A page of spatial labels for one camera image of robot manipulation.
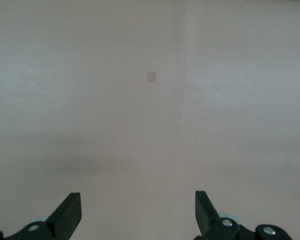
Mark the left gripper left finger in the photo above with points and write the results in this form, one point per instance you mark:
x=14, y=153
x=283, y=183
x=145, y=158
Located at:
x=65, y=212

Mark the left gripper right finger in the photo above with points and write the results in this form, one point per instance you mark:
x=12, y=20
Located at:
x=207, y=215

